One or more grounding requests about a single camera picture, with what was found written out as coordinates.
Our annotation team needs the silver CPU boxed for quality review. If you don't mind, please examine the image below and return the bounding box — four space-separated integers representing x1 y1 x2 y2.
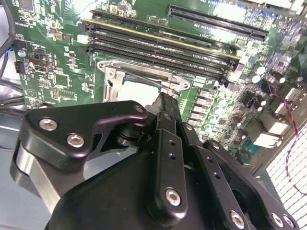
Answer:
118 78 166 106

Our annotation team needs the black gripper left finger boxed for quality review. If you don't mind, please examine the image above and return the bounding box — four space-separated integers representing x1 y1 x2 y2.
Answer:
9 92 188 218

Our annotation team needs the thin wire locking lever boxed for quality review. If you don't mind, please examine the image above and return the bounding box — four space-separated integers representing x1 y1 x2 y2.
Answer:
121 68 180 95

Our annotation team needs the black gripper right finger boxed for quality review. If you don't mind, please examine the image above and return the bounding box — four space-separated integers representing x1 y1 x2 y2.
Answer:
172 95 301 230

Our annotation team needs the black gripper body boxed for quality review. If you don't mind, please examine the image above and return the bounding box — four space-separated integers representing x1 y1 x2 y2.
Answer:
45 152 226 230

